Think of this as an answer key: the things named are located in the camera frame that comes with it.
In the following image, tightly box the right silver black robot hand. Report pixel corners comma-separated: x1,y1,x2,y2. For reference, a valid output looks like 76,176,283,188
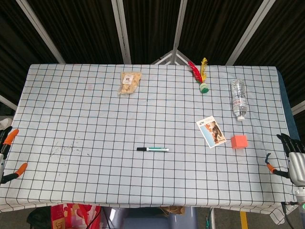
266,133,305,186

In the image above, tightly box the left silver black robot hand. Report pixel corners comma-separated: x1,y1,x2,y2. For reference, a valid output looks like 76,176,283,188
0,126,28,184

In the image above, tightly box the green white marker body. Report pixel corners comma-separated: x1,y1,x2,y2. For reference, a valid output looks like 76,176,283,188
147,146,170,153

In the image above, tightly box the white rounded object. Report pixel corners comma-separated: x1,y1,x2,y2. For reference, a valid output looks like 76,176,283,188
0,116,13,129

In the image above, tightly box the orange foam cube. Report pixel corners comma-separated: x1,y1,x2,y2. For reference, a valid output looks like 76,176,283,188
230,135,248,150

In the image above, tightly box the blue table underlay cloth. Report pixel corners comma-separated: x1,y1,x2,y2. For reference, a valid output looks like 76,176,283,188
276,68,300,141

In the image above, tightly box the black bag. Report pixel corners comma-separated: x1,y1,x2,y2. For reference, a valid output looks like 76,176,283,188
27,207,52,227

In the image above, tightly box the white black checkered tablecloth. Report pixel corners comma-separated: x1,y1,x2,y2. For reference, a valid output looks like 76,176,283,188
0,63,297,225

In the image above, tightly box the clear plastic water bottle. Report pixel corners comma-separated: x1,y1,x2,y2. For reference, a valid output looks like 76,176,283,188
230,79,248,122

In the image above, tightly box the printed picture card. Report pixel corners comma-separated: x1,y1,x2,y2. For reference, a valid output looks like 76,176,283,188
196,115,226,149

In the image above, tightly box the red patterned shopping bag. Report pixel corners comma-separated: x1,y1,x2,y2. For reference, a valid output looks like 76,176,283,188
51,203,102,229

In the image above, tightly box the red yellow feather shuttlecock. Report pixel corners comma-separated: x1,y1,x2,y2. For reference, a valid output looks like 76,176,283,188
187,57,210,94

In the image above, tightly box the clear bag of beige snacks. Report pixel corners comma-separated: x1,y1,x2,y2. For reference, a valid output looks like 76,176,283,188
118,71,143,96

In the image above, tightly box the light wooden piece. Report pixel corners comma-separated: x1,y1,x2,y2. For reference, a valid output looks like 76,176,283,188
159,206,185,216

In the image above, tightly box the grey plastic chair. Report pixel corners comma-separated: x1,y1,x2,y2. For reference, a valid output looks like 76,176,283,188
101,206,198,229

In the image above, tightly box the white metal partition foot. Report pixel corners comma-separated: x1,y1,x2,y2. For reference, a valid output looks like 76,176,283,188
151,49,191,65

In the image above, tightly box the white metal partition post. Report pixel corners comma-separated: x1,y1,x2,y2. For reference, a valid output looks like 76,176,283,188
111,0,132,64
291,100,305,115
225,0,273,65
0,94,18,111
171,0,189,53
15,0,66,64

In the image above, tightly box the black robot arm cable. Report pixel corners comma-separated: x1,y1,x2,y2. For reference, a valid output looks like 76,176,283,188
281,201,296,225

